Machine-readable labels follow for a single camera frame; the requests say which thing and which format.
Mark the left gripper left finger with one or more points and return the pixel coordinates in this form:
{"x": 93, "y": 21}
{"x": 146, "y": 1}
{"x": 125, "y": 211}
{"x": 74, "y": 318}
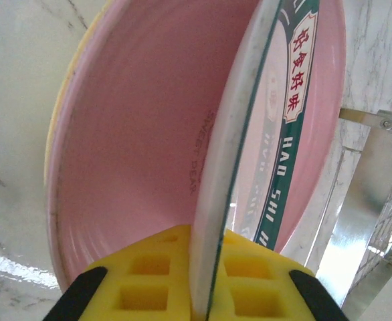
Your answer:
{"x": 142, "y": 287}

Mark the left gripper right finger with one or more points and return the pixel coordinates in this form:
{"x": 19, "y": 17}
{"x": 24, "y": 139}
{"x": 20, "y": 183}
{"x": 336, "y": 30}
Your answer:
{"x": 259, "y": 287}

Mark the white plate green rim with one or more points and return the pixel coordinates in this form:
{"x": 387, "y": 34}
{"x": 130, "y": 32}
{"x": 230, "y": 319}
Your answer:
{"x": 222, "y": 160}

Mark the pink plate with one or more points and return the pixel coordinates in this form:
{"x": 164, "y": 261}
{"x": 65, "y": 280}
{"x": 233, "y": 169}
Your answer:
{"x": 132, "y": 133}

